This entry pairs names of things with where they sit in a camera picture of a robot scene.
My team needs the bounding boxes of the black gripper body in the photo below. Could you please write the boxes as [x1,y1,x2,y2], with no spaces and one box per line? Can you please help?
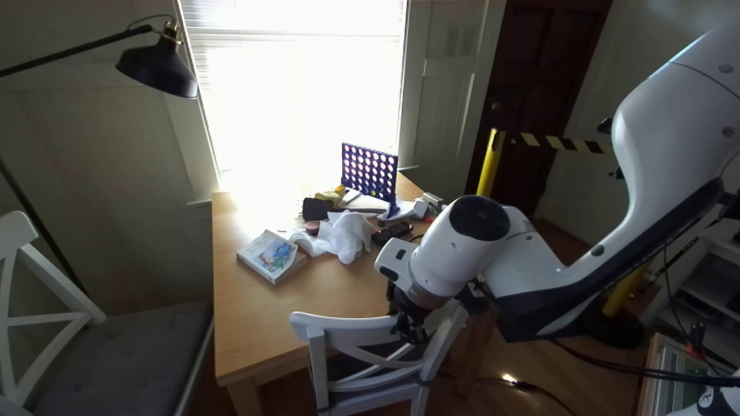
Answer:
[386,284,436,320]

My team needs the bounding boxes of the white wooden cross-back chair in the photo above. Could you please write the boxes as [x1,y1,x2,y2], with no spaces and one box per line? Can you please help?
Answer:
[287,299,474,416]
[0,208,217,416]

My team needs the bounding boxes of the black remote control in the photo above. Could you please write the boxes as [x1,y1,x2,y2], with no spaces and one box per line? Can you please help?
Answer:
[371,219,417,247]

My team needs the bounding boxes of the small white device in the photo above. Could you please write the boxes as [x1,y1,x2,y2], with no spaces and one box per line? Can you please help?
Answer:
[398,193,447,227]

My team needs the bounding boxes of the crumpled white cloth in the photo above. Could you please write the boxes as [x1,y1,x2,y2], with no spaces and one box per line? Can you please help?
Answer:
[290,208,376,269]

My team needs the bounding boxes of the small black case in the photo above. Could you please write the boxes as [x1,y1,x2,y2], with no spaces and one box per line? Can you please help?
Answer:
[302,196,333,224]

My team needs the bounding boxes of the small yellow object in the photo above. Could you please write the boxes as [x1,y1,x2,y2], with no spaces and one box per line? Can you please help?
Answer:
[311,182,349,208]

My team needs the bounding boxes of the blue connect four game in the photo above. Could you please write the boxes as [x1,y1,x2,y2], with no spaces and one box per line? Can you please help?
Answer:
[339,142,402,219]

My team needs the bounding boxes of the illustrated book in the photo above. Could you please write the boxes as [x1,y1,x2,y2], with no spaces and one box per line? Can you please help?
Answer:
[233,227,311,286]

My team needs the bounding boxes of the yellow stanchion pole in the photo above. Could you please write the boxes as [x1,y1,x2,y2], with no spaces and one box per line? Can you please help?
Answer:
[474,124,511,201]
[599,263,650,321]

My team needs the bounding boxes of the white panelled door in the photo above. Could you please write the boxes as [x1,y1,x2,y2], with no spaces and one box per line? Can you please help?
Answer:
[398,0,510,205]

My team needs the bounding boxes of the yellow black hazard tape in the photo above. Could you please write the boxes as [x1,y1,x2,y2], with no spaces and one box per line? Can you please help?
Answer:
[505,129,613,157]

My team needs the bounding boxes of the bright window with blinds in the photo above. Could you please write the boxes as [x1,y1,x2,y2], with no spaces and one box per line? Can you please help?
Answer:
[178,0,407,199]

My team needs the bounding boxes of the dark brown wooden door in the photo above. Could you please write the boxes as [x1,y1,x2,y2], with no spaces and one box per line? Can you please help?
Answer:
[488,0,616,219]

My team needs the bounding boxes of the robot stand with aluminium rails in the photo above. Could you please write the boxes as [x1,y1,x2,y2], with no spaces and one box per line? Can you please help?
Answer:
[631,331,740,416]

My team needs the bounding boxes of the grey seat cushion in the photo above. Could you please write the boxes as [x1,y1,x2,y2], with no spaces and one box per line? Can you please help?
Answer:
[28,299,215,416]

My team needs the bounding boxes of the white shelf unit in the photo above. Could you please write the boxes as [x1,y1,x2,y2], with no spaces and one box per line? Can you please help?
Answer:
[644,218,740,369]

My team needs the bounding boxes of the black floor lamp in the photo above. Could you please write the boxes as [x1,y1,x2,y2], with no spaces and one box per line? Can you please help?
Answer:
[0,11,200,292]

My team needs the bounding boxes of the black floor cable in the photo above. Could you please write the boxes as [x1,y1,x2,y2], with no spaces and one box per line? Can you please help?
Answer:
[541,335,740,388]

